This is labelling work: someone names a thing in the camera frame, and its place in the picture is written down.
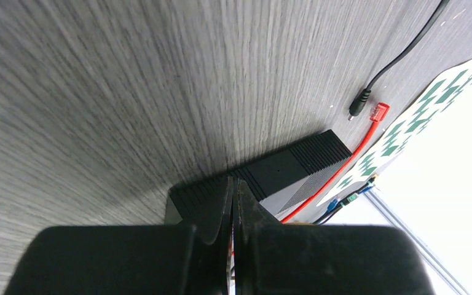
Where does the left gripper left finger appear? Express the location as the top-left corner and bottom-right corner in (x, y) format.
(5, 177), (234, 294)

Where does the red ethernet cable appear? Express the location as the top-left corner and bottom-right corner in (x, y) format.
(280, 102), (391, 225)

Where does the blue ethernet cable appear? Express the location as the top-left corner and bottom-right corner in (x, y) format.
(321, 185), (376, 225)

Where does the black network switch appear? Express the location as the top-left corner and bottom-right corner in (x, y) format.
(164, 130), (352, 224)

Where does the black power adapter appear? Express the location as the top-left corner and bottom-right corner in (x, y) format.
(348, 0), (450, 121)

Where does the green white chessboard mat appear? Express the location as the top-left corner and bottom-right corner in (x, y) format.
(317, 59), (472, 207)

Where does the long black ethernet cable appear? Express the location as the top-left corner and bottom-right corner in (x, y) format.
(312, 175), (380, 226)

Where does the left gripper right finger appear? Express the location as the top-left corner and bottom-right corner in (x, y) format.
(233, 180), (434, 294)

